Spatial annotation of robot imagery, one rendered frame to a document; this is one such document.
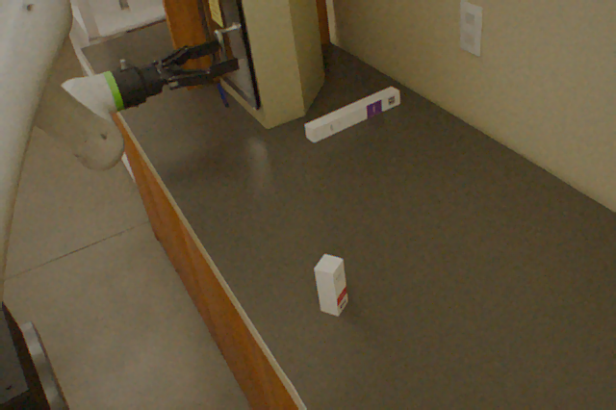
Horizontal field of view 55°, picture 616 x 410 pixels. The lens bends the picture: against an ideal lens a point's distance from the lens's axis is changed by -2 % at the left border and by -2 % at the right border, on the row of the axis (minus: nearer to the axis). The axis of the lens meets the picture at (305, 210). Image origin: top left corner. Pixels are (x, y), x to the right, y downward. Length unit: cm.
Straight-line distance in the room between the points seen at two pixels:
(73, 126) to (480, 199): 81
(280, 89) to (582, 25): 71
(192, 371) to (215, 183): 101
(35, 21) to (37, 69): 6
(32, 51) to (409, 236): 72
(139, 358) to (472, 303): 156
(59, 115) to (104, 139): 14
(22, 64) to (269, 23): 72
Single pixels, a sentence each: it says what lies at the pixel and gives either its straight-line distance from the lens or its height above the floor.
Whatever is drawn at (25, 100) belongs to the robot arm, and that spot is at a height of 139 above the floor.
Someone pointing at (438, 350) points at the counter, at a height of 94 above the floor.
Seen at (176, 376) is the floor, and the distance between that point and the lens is 226.
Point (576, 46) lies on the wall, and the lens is 125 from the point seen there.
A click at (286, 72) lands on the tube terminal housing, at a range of 152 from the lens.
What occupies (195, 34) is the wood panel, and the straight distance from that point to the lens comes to 180.
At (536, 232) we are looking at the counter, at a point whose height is 94.
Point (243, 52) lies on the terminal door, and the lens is 148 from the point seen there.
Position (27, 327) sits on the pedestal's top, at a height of 94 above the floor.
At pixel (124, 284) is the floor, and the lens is 268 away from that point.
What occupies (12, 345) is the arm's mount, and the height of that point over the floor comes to 105.
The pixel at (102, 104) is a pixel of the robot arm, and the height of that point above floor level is 115.
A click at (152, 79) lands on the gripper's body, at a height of 116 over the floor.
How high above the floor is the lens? 171
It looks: 38 degrees down
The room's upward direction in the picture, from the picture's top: 9 degrees counter-clockwise
